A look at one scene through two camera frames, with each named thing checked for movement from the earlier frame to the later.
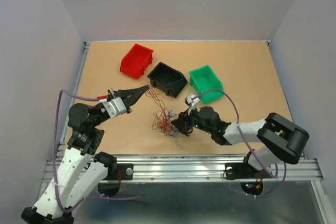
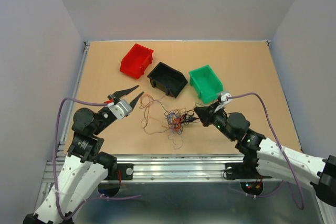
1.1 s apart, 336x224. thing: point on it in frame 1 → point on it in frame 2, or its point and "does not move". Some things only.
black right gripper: [184, 116] → [205, 113]
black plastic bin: [169, 79] does not move
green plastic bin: [204, 78] does not move
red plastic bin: [137, 58] does not move
